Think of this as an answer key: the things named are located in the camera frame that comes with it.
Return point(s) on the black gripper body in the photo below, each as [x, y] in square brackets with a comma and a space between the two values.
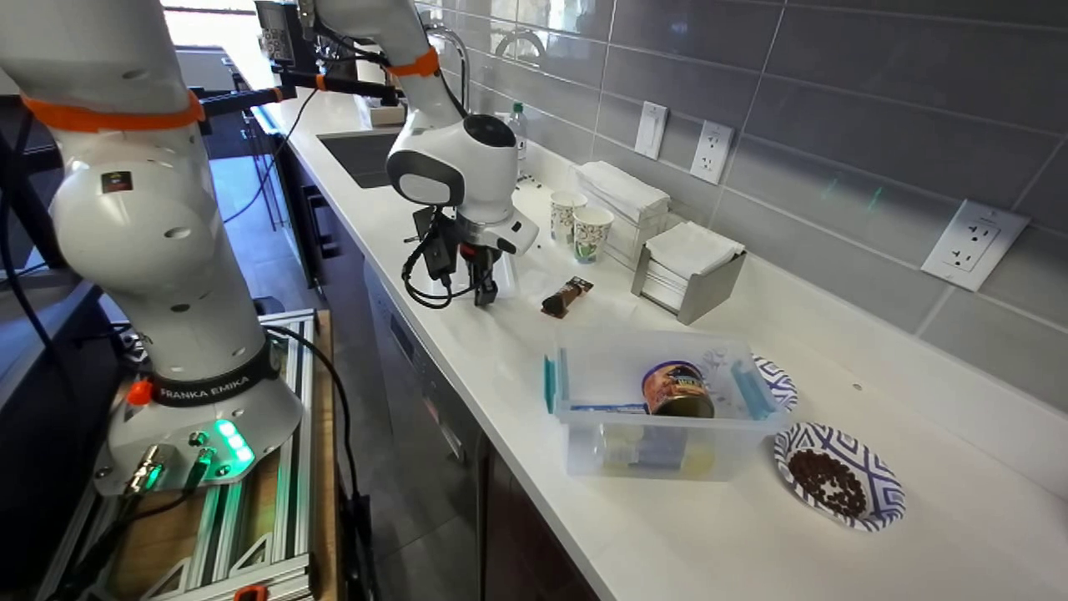
[479, 249]

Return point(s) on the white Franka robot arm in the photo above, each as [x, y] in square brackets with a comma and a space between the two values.
[134, 222]

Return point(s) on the counter sink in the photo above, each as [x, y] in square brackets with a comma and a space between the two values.
[360, 156]

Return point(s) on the dark chocolate bar packet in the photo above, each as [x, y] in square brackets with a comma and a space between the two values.
[570, 294]

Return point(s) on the patterned paper cup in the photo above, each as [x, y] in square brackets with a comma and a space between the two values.
[591, 235]
[564, 212]

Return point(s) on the clear bottle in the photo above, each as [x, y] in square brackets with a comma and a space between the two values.
[518, 140]

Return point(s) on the acrylic holder with white napkins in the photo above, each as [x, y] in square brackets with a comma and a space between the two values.
[621, 184]

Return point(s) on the dark base cabinet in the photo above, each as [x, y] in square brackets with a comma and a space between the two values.
[422, 445]

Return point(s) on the clear plastic storage bin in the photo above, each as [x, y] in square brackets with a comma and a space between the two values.
[580, 445]

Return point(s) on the small white box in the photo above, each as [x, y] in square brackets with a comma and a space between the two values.
[690, 261]

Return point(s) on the sink faucet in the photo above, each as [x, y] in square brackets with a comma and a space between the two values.
[518, 38]

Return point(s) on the yellow and blue drink can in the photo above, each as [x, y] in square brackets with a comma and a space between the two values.
[703, 452]

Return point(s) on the blue patterned paper plate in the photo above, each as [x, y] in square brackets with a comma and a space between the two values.
[781, 386]

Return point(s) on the patterned plate with brown contents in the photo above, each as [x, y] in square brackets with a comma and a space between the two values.
[834, 479]

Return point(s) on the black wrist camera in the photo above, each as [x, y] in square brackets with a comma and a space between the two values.
[437, 245]

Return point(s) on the aluminium robot stand frame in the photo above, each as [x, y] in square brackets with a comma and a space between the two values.
[287, 370]

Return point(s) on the white blank wall plate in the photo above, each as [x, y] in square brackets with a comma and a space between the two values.
[651, 129]

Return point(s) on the white wall outlet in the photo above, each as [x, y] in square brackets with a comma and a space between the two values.
[973, 245]
[711, 151]

